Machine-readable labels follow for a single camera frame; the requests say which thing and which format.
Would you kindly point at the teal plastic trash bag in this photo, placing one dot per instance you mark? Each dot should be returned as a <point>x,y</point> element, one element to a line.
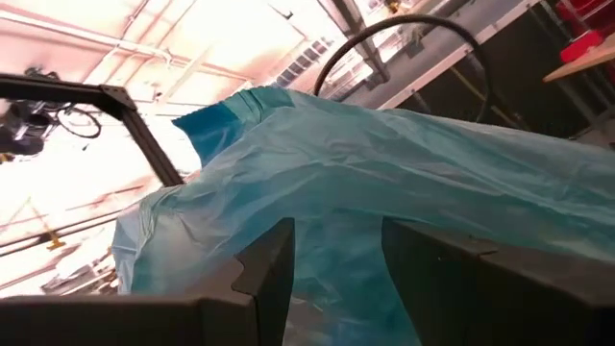
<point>360,168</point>

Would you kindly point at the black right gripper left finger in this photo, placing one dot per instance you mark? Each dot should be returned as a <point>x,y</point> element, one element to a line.
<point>144,322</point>

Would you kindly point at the black overhead camera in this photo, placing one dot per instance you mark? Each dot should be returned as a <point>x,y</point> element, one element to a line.
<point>21,134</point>

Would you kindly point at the red box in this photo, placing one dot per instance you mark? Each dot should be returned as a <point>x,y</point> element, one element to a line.
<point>581,46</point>

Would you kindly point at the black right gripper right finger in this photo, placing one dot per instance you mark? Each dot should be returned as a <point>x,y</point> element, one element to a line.
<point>504,303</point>

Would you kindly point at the black partition wall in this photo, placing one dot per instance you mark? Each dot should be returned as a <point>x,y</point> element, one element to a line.
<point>528,72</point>

